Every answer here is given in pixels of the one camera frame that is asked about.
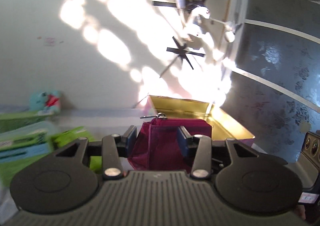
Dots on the pink macaron biscuit tin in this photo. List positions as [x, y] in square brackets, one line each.
[223, 125]

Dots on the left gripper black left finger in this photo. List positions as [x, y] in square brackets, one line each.
[113, 147]

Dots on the striped blue bed sheet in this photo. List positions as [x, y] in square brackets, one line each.
[99, 123]

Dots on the maroon zipper pouch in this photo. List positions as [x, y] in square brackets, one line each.
[157, 148]

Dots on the upper black tape cross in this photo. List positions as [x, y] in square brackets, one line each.
[185, 5]

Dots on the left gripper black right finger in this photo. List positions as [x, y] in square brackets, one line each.
[198, 150]

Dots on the green toothpaste box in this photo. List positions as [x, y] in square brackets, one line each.
[13, 121]

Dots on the teal plush bear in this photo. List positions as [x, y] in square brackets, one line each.
[45, 103]

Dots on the white power strip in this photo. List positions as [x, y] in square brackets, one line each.
[193, 24]

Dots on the teal pencil case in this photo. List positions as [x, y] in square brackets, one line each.
[27, 142]

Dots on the black tape cross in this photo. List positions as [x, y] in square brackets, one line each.
[185, 5]
[181, 51]

